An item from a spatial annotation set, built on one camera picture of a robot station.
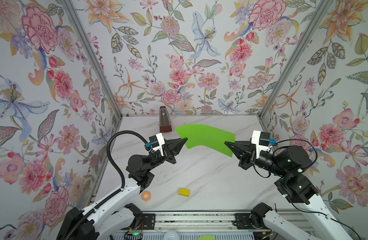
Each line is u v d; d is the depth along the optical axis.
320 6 0.70
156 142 0.48
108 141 0.43
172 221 0.75
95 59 0.88
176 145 0.55
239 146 0.49
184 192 0.83
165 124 1.05
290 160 0.40
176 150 0.57
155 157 0.55
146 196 0.82
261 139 0.41
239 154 0.50
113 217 0.56
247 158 0.48
